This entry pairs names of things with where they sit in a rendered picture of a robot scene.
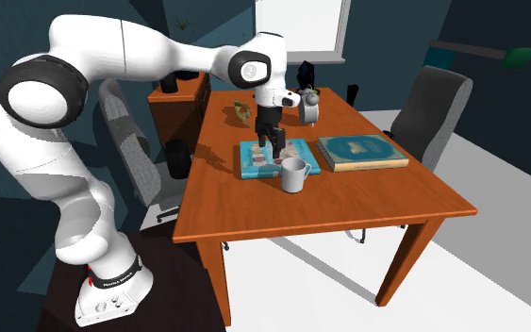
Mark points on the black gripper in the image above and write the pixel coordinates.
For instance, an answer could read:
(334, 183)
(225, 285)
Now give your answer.
(267, 117)

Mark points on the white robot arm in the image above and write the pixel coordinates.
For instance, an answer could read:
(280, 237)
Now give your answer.
(104, 50)

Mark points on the light blue picture book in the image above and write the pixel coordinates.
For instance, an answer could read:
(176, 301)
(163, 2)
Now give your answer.
(253, 165)

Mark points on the small olive crumpled object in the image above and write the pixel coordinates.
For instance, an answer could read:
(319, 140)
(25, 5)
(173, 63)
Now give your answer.
(242, 112)

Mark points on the white mug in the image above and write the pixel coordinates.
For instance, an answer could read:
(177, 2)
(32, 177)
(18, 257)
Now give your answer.
(292, 177)

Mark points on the grey alarm clock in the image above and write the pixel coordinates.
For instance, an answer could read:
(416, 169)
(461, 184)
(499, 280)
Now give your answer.
(310, 110)

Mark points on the black angular object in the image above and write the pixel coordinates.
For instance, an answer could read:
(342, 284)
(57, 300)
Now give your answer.
(306, 76)

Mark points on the brown wooden table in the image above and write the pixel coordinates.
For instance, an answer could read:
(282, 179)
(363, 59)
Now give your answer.
(338, 197)

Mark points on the teal book with tan edges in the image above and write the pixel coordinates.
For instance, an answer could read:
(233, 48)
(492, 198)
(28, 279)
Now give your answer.
(361, 149)

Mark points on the black cylindrical bin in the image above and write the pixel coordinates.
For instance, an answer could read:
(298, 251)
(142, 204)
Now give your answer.
(177, 158)

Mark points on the small black upright object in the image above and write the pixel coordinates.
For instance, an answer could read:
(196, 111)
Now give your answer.
(352, 94)

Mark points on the brown wooden cabinet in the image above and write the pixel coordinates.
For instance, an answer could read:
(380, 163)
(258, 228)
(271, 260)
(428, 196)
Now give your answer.
(177, 115)

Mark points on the white window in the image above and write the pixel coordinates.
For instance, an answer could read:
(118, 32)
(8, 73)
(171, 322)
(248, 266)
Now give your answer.
(302, 27)

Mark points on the grey office chair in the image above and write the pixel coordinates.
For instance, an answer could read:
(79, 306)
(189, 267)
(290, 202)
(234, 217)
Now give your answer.
(131, 147)
(430, 115)

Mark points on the dark robot stand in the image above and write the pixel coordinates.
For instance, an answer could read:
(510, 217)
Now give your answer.
(177, 294)

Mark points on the wall shelf with green box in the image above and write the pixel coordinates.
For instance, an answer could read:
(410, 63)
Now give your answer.
(518, 57)

